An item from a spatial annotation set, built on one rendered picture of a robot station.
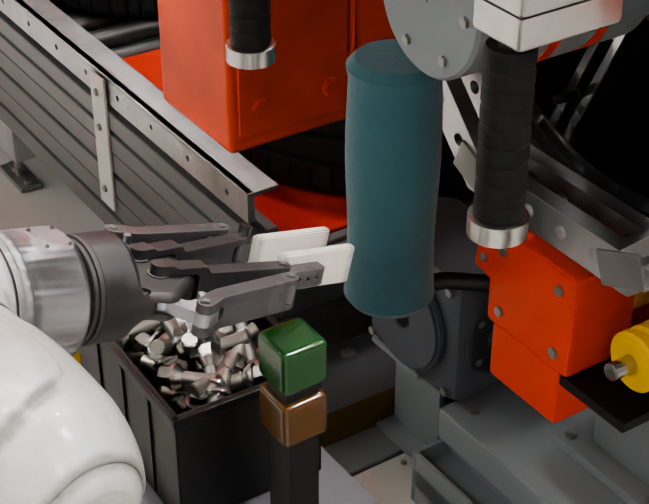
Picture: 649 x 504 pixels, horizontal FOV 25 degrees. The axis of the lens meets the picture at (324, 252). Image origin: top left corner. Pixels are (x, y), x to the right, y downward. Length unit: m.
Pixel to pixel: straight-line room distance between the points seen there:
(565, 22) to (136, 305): 0.33
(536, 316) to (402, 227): 0.15
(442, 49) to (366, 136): 0.19
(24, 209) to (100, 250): 1.60
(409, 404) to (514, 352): 0.45
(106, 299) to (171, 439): 0.26
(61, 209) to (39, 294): 1.63
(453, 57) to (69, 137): 1.23
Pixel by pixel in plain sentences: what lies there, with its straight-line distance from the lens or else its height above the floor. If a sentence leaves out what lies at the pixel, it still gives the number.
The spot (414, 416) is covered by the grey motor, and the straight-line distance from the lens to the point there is 1.87.
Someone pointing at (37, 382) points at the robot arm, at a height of 0.85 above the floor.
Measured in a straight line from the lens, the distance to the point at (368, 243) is 1.36.
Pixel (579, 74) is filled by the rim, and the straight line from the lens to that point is 1.42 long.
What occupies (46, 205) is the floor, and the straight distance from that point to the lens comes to 2.56.
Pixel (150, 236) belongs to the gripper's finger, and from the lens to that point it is 1.05.
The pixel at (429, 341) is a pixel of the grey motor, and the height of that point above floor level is 0.32.
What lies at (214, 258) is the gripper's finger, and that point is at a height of 0.72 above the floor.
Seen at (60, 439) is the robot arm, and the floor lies 0.84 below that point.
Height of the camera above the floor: 1.30
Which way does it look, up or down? 33 degrees down
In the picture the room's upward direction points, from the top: straight up
